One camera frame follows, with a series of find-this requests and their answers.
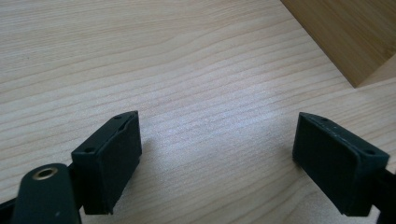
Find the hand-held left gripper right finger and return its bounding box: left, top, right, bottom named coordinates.
left=291, top=111, right=390, bottom=217

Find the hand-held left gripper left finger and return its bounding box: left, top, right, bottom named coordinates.
left=70, top=110, right=143, bottom=216

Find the brown wooden box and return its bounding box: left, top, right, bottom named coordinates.
left=279, top=0, right=396, bottom=89

